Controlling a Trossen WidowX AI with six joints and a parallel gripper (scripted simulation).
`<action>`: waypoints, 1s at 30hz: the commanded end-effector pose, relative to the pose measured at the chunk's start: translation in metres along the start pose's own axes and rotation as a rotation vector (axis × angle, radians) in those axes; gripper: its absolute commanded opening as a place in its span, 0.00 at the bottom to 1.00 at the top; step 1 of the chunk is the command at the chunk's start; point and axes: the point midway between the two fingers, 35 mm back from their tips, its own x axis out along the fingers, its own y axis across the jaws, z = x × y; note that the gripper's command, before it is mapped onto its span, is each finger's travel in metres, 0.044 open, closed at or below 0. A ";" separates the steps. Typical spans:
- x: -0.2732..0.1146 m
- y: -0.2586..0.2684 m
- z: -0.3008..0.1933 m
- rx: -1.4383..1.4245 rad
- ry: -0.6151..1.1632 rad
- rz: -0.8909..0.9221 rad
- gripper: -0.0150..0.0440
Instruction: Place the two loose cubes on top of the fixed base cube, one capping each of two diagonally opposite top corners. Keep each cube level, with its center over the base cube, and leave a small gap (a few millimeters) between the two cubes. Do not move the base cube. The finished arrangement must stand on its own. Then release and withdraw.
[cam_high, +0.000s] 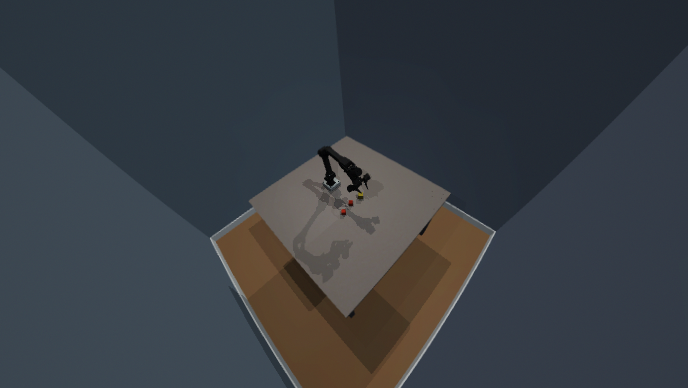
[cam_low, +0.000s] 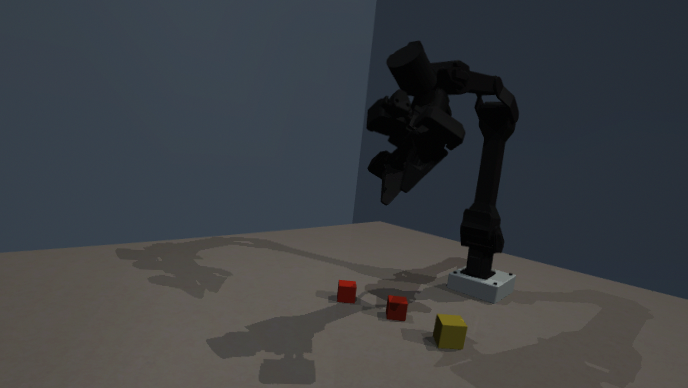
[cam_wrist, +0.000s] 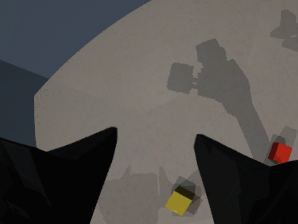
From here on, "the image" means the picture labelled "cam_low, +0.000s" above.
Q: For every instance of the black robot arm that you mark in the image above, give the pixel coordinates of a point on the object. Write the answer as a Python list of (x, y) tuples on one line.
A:
[(430, 84)]

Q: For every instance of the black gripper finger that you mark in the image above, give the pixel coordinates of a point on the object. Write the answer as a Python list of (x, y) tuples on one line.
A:
[(422, 155), (391, 180)]

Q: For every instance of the yellow cube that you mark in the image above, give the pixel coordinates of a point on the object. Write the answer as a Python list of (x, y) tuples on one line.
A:
[(449, 331)]

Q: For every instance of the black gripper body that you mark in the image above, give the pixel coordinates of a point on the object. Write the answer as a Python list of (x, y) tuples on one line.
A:
[(432, 122)]

